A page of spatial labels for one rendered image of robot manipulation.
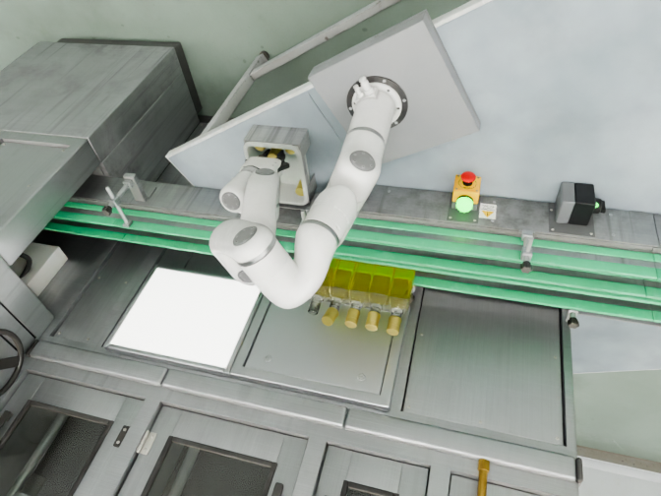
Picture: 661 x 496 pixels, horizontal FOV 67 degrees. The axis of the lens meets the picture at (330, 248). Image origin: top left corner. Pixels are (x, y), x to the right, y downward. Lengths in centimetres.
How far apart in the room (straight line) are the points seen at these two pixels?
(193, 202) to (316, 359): 68
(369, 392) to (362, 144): 68
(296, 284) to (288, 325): 64
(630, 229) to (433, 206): 51
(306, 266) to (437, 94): 57
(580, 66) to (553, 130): 17
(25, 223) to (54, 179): 17
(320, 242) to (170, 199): 95
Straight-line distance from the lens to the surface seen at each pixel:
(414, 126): 133
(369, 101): 123
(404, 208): 145
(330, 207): 97
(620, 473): 482
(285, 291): 93
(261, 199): 114
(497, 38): 125
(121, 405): 164
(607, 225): 150
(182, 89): 241
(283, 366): 149
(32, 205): 178
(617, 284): 150
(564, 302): 154
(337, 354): 148
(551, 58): 128
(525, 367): 154
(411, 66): 124
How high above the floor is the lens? 188
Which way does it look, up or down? 39 degrees down
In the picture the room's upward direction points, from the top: 160 degrees counter-clockwise
